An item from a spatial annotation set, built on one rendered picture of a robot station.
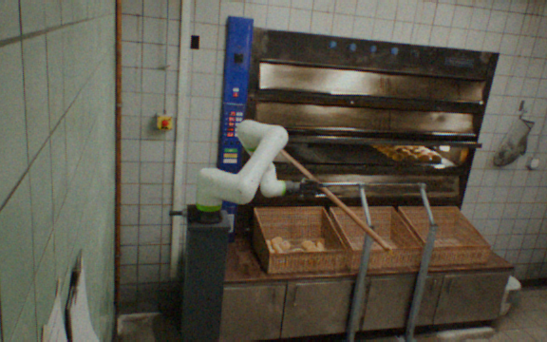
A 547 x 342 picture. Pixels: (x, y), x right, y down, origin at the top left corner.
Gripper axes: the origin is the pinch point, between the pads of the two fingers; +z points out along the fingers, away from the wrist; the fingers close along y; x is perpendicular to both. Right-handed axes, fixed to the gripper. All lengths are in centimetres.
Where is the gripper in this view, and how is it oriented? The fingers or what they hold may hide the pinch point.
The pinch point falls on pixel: (322, 188)
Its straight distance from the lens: 290.8
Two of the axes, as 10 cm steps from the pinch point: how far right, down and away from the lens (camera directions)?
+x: 2.9, 3.2, -9.0
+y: -1.1, 9.5, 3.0
